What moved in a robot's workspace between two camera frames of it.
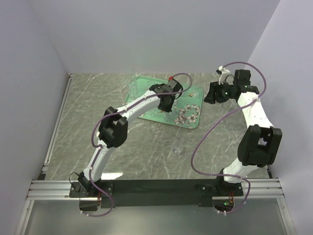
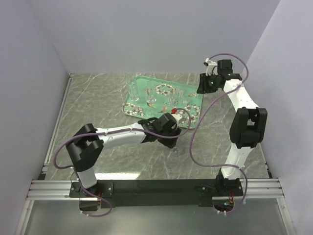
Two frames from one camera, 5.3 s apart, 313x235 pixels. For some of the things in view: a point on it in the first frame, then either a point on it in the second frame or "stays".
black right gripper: [211, 97] to [203, 88]
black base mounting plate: [138, 194] stays
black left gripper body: [167, 108] to [173, 132]
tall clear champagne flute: [132, 82] stays
